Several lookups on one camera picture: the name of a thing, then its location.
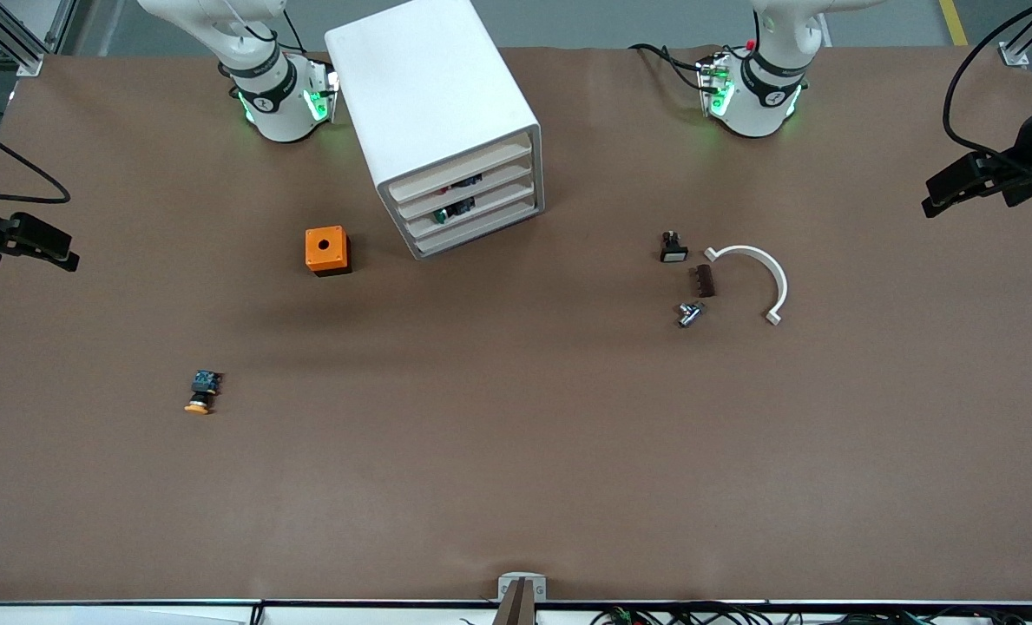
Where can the grey metal bracket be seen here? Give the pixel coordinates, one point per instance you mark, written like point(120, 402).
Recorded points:
point(540, 588)

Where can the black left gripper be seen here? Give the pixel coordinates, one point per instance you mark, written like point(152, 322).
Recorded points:
point(1021, 161)

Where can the white drawer cabinet shell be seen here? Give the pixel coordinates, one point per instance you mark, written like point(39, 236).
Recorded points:
point(420, 78)

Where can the silver metal tee fitting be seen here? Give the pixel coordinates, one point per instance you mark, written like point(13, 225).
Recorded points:
point(689, 314)

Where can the small brown block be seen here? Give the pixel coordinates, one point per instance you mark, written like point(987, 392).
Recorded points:
point(703, 281)

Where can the green push button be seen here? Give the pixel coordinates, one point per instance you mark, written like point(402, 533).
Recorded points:
point(456, 210)

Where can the white plastic drawer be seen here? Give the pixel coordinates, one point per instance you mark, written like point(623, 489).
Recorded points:
point(498, 222)
point(498, 179)
point(498, 200)
point(498, 157)

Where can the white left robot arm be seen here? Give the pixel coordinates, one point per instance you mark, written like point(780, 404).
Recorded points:
point(754, 104)

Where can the orange button enclosure box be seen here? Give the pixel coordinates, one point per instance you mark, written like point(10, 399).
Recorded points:
point(314, 252)

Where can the black button white square cap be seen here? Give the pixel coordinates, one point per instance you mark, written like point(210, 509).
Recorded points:
point(673, 253)

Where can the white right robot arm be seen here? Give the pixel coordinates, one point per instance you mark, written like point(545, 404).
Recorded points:
point(277, 104)

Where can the brown paper table cover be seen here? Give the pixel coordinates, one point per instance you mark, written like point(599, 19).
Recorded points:
point(516, 434)

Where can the yellow push button blue back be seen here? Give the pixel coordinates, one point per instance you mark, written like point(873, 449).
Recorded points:
point(204, 384)

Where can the dark camera pole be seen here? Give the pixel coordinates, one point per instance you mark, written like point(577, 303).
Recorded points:
point(516, 608)

